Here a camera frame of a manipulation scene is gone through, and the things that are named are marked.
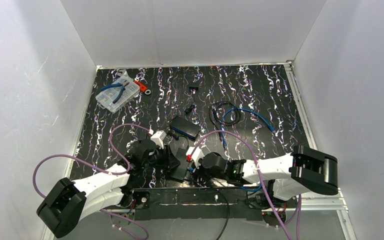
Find grey ribbed network switch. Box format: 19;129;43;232
169;148;195;183

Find black base bar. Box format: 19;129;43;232
122;187;271;221

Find red black tool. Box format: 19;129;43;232
133;80;152;96

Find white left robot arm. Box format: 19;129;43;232
32;139;181;239

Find small black connector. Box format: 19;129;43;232
188;85;201;93

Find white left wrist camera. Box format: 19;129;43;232
150;130;167;149

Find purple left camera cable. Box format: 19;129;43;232
32;123;153;240

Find blue handled pliers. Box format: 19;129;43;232
100;81;130;104

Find small black clip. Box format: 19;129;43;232
184;104;196;115

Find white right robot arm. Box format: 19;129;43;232
186;145;339;201

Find clear plastic parts box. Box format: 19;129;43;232
95;75;140;114

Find black switch with blue ports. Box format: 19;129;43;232
169;116;201;140

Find black ethernet cable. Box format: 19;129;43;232
209;100;243;127

